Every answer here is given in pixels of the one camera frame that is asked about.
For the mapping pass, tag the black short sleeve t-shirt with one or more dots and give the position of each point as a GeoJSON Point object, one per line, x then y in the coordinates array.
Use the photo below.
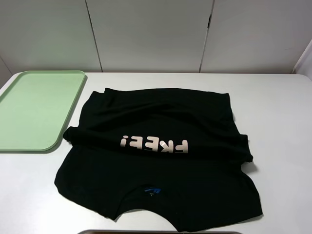
{"type": "Point", "coordinates": [174, 152]}

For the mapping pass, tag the light green plastic tray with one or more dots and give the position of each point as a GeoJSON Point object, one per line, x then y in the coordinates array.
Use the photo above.
{"type": "Point", "coordinates": [35, 107]}

